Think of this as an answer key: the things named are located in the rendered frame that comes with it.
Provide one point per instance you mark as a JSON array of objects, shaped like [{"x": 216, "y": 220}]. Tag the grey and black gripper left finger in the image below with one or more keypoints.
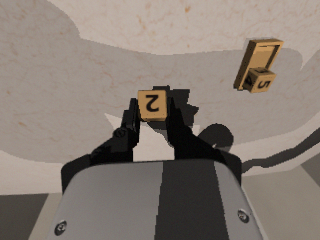
[{"x": 119, "y": 148}]

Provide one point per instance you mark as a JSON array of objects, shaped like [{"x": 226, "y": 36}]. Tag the wooden tray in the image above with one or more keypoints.
[{"x": 259, "y": 53}]

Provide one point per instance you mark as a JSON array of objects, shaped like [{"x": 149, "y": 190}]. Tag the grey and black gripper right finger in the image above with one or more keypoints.
[{"x": 186, "y": 144}]

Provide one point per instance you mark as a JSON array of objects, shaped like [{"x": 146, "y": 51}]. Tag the orange number cube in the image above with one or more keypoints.
[
  {"x": 258, "y": 80},
  {"x": 152, "y": 105}
]

